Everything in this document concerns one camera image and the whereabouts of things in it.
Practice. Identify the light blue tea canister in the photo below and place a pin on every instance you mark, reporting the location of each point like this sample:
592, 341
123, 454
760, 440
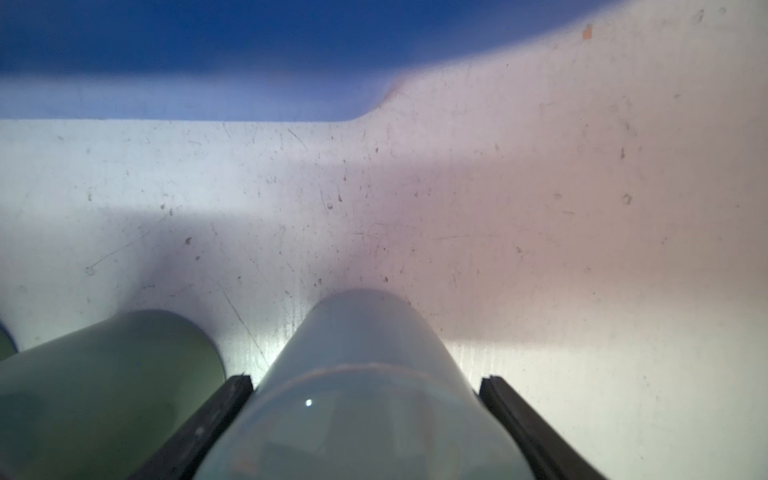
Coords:
364, 389

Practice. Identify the blue plastic basket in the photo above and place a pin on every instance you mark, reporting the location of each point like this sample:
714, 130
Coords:
274, 61

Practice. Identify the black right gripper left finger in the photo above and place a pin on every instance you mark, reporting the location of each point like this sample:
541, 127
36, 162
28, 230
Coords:
182, 454

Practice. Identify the green tea canister back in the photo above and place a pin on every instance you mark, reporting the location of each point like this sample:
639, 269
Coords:
98, 402

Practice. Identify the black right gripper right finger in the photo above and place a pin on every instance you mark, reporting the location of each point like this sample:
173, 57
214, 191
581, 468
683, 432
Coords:
545, 450

